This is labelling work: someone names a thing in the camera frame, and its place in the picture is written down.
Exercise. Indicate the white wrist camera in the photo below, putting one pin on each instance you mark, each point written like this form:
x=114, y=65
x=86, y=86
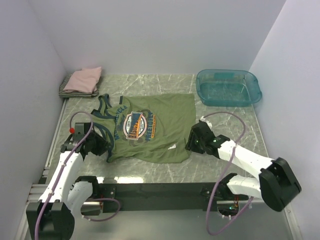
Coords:
x=209, y=124
x=79, y=130

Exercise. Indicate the green printed tank top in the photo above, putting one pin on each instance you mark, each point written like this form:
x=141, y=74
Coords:
x=151, y=128

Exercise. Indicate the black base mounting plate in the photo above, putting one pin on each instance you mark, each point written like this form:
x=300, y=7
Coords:
x=149, y=196

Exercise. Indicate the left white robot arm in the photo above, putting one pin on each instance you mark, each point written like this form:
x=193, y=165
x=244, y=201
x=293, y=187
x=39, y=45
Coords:
x=53, y=215

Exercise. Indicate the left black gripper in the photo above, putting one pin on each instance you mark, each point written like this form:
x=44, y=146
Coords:
x=102, y=142

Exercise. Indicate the pink folded tank top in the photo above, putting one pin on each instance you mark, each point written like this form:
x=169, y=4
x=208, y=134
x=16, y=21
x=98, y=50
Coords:
x=84, y=81

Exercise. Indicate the teal plastic bin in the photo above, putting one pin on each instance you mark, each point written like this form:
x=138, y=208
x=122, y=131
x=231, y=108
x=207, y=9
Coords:
x=227, y=88

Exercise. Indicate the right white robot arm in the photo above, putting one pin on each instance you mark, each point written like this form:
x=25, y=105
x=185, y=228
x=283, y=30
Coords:
x=272, y=180

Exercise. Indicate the aluminium rail frame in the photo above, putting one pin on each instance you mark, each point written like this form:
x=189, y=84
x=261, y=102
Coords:
x=39, y=187

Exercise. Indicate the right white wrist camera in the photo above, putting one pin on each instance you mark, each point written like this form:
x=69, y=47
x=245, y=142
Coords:
x=209, y=124

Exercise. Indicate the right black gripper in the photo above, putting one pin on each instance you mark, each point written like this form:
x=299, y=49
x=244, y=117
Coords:
x=190, y=144

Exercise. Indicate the striped folded tank top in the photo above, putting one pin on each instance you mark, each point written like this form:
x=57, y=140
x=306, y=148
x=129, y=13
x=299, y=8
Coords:
x=74, y=94

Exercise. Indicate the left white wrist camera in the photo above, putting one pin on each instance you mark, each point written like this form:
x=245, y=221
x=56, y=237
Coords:
x=79, y=130

